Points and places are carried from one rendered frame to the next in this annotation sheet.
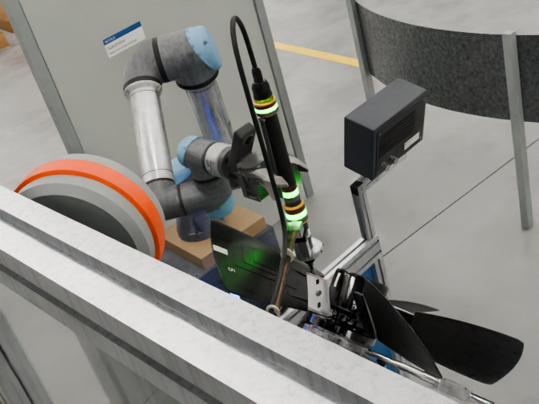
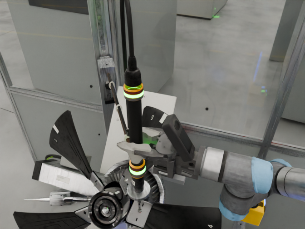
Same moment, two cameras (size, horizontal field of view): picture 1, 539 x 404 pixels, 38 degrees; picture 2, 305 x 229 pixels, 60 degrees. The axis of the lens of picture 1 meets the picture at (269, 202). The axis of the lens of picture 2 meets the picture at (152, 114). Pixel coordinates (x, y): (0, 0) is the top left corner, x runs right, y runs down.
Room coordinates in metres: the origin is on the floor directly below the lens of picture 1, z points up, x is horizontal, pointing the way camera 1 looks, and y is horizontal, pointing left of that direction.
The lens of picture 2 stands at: (1.81, -0.29, 1.96)
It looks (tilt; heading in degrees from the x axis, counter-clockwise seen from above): 37 degrees down; 145
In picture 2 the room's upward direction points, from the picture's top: straight up
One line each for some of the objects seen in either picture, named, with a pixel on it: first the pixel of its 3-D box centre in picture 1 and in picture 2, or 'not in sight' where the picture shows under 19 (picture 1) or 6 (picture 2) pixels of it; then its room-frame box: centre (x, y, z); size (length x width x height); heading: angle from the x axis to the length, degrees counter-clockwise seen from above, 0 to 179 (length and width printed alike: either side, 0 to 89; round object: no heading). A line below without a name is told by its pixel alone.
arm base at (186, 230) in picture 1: (196, 213); not in sight; (2.03, 0.22, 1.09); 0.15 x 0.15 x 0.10
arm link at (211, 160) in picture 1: (223, 161); (211, 162); (1.53, 0.07, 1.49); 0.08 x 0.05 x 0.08; 126
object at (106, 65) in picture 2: not in sight; (106, 69); (0.78, 0.16, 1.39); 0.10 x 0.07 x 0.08; 161
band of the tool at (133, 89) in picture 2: (265, 106); (133, 91); (1.38, -0.05, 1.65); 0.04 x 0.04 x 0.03
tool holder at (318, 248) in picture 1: (301, 236); (137, 177); (1.37, -0.04, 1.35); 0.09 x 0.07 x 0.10; 161
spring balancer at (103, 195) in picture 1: (86, 232); not in sight; (0.70, 0.19, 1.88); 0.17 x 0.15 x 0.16; 36
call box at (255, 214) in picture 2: not in sight; (248, 200); (1.49, 0.40, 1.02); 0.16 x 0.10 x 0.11; 126
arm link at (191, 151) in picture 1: (202, 155); (244, 172); (1.59, 0.11, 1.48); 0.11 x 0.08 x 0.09; 36
